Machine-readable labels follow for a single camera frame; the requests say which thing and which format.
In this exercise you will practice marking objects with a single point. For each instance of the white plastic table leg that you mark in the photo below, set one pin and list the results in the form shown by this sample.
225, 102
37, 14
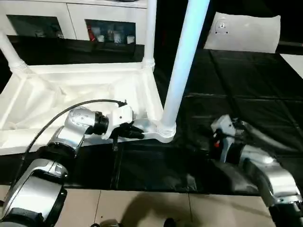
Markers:
184, 52
12, 52
150, 33

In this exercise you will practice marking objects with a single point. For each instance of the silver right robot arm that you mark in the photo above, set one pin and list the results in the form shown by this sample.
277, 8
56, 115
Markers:
265, 170

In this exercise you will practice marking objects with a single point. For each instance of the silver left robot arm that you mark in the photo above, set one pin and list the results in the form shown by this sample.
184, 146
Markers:
61, 146

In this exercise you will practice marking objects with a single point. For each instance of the white plastic table top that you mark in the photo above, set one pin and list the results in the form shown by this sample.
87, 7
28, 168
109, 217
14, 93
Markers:
71, 90

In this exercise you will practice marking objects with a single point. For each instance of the white flat sheet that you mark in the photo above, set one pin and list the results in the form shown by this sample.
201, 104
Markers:
293, 65

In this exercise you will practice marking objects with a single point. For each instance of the white flat panel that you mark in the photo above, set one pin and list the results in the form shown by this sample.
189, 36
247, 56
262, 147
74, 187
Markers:
246, 33

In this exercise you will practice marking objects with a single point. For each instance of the white cabinet with glass doors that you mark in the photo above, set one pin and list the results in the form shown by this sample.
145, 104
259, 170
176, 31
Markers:
47, 14

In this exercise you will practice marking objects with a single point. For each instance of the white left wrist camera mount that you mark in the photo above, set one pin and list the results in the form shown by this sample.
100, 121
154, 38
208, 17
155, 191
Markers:
120, 115

